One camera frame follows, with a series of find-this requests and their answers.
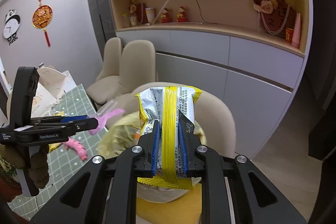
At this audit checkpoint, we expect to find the green checkered tablecloth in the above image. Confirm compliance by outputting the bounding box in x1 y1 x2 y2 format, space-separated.
9 84 116 220

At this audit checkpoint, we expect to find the cream cartoon printed cloth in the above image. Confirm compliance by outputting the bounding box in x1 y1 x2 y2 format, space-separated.
5 66 78 132

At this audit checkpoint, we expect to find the pink bottle shaped package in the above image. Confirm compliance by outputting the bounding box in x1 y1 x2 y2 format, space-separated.
88 100 125 136

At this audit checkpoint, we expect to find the beige chair far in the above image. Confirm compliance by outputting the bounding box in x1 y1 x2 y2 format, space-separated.
96 37 122 81

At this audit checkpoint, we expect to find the beige chair middle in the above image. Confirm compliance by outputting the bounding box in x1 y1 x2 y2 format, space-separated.
86 40 157 106

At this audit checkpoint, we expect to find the grey wall cabinet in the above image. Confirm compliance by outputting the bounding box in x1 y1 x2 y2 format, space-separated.
117 24 306 158

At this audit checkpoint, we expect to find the panda wall clock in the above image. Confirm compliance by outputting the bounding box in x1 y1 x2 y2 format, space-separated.
3 9 21 45

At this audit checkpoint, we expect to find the yellow pink chip bag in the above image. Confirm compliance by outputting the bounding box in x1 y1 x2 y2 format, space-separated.
49 111 65 152

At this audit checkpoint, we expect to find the yellow white snack bag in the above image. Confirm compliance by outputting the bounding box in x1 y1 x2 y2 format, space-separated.
136 86 202 190

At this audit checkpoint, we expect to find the large red doll figurine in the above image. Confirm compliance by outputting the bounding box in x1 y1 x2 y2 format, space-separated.
253 0 297 42

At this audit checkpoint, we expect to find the beige chair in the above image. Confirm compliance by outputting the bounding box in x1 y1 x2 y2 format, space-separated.
86 40 157 106
96 37 122 81
116 82 236 158

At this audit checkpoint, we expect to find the red chinese knot ornament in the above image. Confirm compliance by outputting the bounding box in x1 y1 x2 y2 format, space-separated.
32 0 53 47

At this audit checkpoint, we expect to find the beige chair near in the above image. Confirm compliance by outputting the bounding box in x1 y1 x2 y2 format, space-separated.
116 82 236 158

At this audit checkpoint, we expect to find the yellow trash bag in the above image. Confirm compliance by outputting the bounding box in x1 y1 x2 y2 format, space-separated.
97 111 207 204

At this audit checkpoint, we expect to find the small red figurine right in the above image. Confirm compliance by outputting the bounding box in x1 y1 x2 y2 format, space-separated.
177 6 189 23

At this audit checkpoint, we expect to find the small red figurine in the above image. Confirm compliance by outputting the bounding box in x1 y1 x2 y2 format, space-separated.
160 8 173 23
177 6 189 23

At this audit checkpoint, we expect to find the white cup on shelf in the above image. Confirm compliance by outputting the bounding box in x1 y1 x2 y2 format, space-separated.
145 7 155 24

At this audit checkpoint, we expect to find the left hand brown glove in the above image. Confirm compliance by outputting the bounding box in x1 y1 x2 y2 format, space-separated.
1 144 49 189

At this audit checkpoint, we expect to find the small red figurine left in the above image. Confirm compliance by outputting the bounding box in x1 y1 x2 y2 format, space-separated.
160 8 173 23

